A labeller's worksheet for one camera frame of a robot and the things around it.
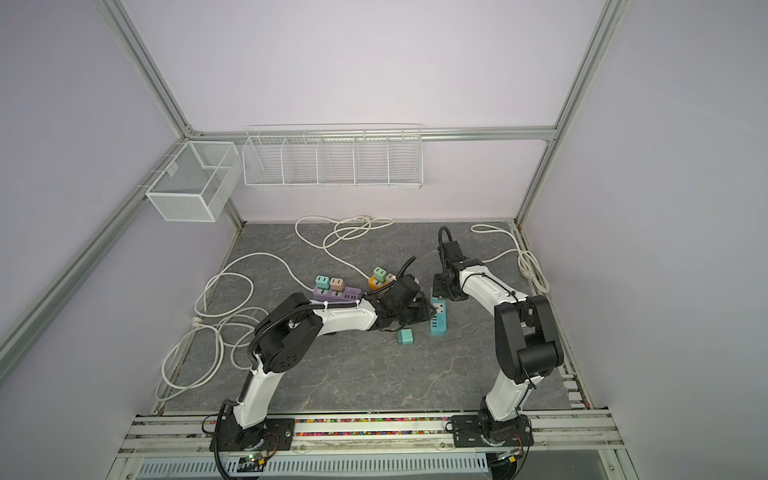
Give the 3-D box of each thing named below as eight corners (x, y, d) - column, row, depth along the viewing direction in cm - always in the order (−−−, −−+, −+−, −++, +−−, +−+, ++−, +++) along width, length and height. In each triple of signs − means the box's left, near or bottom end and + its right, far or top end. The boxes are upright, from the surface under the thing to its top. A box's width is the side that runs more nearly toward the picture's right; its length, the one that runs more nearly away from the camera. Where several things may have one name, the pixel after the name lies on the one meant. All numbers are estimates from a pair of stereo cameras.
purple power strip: (314, 301, 100) (312, 296, 97) (316, 292, 102) (314, 286, 100) (359, 301, 100) (358, 295, 97) (360, 292, 102) (359, 286, 99)
